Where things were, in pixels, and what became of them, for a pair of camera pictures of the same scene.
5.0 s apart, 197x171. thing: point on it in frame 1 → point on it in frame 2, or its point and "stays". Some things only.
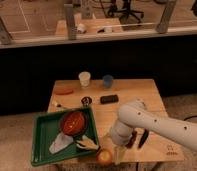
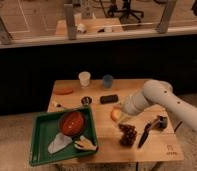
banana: x=88 y=143 stays
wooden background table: x=93 y=27 stays
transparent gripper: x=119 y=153 → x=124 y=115
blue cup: x=108 y=81 stays
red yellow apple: x=104 y=156 → x=116 y=113
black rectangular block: x=109 y=99 stays
